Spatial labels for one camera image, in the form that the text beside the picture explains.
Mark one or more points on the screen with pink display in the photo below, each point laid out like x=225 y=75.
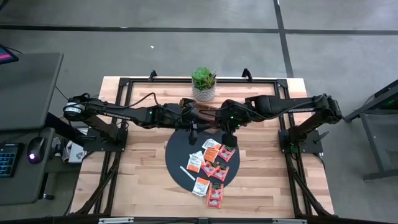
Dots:
x=6 y=56

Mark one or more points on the dark metal stand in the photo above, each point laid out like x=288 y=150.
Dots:
x=370 y=105

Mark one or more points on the black computer mouse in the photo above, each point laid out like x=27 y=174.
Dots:
x=35 y=149

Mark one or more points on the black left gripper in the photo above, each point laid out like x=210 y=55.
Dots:
x=186 y=115

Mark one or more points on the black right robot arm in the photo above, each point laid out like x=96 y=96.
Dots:
x=298 y=109

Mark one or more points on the small white box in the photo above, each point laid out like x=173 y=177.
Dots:
x=76 y=154

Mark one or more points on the black aluminium table frame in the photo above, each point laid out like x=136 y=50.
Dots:
x=174 y=80

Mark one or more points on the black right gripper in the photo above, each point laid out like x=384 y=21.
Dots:
x=231 y=115

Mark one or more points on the white and orange tea packet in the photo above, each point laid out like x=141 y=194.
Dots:
x=195 y=162
x=211 y=143
x=201 y=186
x=211 y=155

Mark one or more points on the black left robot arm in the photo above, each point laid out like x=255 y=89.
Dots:
x=124 y=115

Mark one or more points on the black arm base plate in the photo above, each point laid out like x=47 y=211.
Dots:
x=93 y=144
x=314 y=146

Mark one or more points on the succulent in patterned white pot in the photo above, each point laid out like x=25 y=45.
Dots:
x=203 y=93

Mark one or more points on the grey computer desk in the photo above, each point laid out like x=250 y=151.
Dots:
x=28 y=90

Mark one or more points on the round dark blue woven placemat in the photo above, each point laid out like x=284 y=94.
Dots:
x=177 y=155

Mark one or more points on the silver aluminium profile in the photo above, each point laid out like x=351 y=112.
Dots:
x=289 y=221
x=116 y=220

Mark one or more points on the wooden tea organizer box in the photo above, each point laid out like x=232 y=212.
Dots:
x=206 y=116

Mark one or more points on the red tea packet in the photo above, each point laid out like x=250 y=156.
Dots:
x=214 y=204
x=226 y=153
x=215 y=192
x=209 y=169
x=220 y=173

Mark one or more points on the backlit black keyboard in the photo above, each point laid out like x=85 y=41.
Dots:
x=9 y=160

